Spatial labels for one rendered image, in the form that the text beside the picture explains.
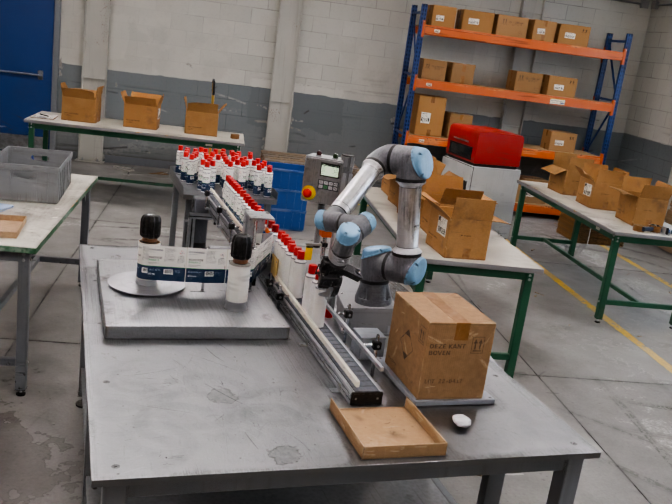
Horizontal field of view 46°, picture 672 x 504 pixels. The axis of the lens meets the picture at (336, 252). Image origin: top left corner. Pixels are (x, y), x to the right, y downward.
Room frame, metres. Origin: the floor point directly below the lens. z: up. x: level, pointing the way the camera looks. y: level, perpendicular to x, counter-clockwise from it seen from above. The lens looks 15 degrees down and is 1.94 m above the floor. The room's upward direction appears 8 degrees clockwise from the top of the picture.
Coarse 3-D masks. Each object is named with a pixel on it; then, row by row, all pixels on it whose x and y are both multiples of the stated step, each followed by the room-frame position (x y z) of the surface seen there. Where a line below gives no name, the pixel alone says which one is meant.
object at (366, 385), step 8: (296, 312) 2.98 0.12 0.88; (304, 320) 2.90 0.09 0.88; (328, 328) 2.85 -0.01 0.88; (328, 336) 2.77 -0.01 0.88; (320, 344) 2.68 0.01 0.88; (336, 344) 2.70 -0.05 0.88; (328, 352) 2.61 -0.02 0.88; (344, 352) 2.63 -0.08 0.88; (344, 360) 2.56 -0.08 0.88; (352, 360) 2.57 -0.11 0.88; (352, 368) 2.50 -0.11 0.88; (360, 368) 2.51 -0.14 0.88; (344, 376) 2.42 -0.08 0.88; (360, 376) 2.44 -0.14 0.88; (352, 384) 2.37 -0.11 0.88; (360, 384) 2.38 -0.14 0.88; (368, 384) 2.38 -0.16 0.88
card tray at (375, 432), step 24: (336, 408) 2.21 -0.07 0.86; (360, 408) 2.30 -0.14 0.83; (384, 408) 2.32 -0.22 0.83; (408, 408) 2.33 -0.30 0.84; (360, 432) 2.14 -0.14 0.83; (384, 432) 2.16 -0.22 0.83; (408, 432) 2.18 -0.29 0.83; (432, 432) 2.16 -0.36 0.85; (360, 456) 2.00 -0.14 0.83; (384, 456) 2.01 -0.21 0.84; (408, 456) 2.03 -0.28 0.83
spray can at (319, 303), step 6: (318, 300) 2.83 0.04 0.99; (324, 300) 2.83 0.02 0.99; (318, 306) 2.83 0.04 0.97; (324, 306) 2.84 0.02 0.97; (312, 312) 2.84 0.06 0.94; (318, 312) 2.83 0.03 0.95; (324, 312) 2.84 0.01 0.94; (312, 318) 2.84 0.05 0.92; (318, 318) 2.83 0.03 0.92; (324, 318) 2.85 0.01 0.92; (318, 324) 2.83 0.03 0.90
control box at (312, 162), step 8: (312, 160) 3.20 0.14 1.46; (320, 160) 3.19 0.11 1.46; (328, 160) 3.19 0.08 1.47; (336, 160) 3.18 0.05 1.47; (304, 168) 3.22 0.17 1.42; (312, 168) 3.20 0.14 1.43; (304, 176) 3.21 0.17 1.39; (312, 176) 3.20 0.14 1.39; (320, 176) 3.19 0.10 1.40; (304, 184) 3.21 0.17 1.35; (312, 184) 3.20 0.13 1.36; (312, 192) 3.20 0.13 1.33; (320, 192) 3.19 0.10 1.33; (328, 192) 3.18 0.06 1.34; (336, 192) 3.17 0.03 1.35; (304, 200) 3.21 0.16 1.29; (312, 200) 3.20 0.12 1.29; (320, 200) 3.19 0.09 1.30; (328, 200) 3.18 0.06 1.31
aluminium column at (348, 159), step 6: (342, 156) 3.19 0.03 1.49; (348, 156) 3.17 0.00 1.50; (354, 156) 3.18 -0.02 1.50; (348, 162) 3.19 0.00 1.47; (342, 174) 3.17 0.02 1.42; (348, 174) 3.18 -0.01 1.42; (342, 180) 3.17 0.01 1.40; (348, 180) 3.18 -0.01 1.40; (342, 186) 3.17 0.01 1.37; (330, 240) 3.20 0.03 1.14; (330, 246) 3.19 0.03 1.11; (330, 300) 3.19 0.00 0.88
